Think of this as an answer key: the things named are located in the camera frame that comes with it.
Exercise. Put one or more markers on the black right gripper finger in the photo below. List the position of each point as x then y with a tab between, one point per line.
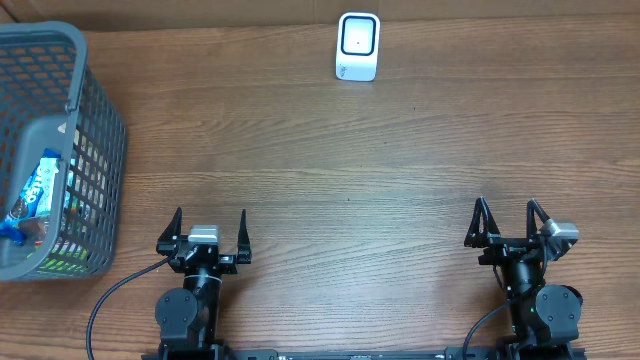
534	211
483	230

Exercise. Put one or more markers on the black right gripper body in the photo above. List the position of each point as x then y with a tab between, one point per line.
502	248

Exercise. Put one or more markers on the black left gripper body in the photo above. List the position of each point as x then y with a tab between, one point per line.
226	265

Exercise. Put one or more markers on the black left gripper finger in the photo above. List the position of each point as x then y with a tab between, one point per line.
243	240
173	229

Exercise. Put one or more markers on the blue Oreo cookie pack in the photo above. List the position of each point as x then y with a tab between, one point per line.
34	202

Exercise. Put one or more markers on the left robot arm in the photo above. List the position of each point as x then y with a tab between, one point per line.
188	315

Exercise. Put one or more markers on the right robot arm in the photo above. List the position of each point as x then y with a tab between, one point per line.
544	318

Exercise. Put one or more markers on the white barcode scanner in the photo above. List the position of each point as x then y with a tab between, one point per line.
357	47

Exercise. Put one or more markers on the grey plastic mesh basket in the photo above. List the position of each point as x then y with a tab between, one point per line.
50	99

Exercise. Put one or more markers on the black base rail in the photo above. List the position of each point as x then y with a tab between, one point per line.
449	353

